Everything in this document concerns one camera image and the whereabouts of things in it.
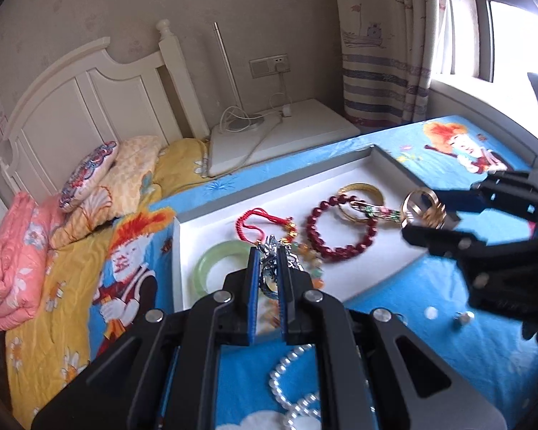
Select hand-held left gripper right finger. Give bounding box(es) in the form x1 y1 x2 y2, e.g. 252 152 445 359
275 251 503 430

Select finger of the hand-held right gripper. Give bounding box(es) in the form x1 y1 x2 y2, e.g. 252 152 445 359
401 224 538 287
424 171 538 222

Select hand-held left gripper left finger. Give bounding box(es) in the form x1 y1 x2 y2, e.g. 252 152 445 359
31 246 263 430

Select thin gold ring bangle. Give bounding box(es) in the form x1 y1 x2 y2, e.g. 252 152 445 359
401 188 449 229

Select silver ornate bracelet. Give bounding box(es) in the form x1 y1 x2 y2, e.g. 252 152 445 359
255 234 306 298

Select multicoloured stone bead bracelet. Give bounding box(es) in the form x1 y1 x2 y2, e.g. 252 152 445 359
262 228 328 336

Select green jade bangle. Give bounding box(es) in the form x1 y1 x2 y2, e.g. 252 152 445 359
193 240 252 298

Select colourful enamel flower bracelet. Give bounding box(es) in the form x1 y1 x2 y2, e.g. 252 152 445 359
350 201 404 225

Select dark red bead bracelet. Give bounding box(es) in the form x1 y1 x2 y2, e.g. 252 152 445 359
306 192 379 261

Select red cord bracelet gold beads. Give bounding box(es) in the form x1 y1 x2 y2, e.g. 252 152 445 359
235 207 297 252

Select grey cardboard tray white lining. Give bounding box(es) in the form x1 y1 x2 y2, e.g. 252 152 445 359
170 143 431 314

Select white pearl necklace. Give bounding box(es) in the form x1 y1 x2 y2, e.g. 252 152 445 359
268 344 324 430

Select wide gold bangle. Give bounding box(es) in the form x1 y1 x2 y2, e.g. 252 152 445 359
333 182 385 222

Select blue cartoon printed blanket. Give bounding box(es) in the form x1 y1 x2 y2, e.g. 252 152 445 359
90 114 538 430

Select white nightstand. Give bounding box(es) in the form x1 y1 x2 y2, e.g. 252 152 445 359
206 99 362 179

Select window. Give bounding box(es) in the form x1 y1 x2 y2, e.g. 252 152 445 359
430 0 538 144

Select striped printed curtain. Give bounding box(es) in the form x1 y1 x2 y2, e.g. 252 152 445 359
331 0 449 127

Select yellow checkered pillow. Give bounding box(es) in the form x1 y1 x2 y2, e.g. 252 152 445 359
49 135 164 249

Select yellow daisy bed sheet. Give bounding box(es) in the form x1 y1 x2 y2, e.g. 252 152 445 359
4 138 211 426

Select embroidered patterned pillow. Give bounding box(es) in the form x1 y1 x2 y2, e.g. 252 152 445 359
58 140 119 213

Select white desk lamp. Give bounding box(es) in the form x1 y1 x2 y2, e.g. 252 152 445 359
212 21 266 134

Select pink floral folded quilt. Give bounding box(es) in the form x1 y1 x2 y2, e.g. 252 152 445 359
0 190 68 332

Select white wooden headboard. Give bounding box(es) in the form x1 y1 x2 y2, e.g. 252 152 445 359
0 19 211 202

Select white charger cable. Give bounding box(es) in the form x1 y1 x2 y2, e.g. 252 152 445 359
202 74 297 177

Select white wall socket panel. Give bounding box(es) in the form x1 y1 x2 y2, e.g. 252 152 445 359
250 54 292 77

